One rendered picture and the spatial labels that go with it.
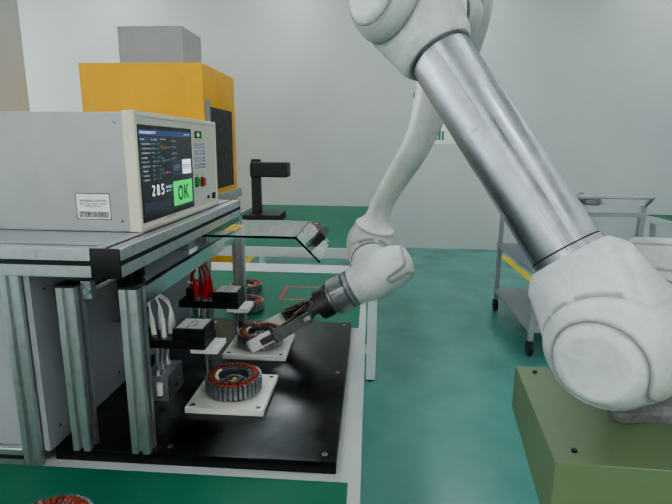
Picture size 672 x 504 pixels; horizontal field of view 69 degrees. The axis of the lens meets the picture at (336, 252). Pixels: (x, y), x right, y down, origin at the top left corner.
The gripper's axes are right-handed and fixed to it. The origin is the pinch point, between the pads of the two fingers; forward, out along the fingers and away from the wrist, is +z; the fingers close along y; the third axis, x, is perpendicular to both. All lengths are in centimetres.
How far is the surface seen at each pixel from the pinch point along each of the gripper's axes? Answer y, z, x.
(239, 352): -6.1, 4.5, 0.1
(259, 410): -31.6, -4.7, -5.2
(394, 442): 81, 6, -89
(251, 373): -23.8, -3.6, -0.5
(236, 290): -1.3, -1.1, 12.9
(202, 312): -0.5, 9.8, 12.0
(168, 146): -19, -11, 46
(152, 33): 347, 78, 211
